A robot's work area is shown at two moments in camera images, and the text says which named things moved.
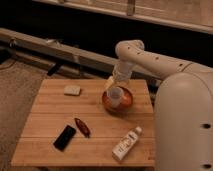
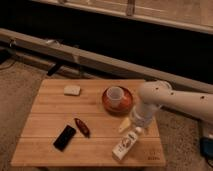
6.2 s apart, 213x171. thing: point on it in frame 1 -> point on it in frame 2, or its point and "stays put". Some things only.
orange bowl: x=126 y=101 stays put
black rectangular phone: x=65 y=137 stays put
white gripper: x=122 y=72 -> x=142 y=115
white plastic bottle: x=126 y=143 stays put
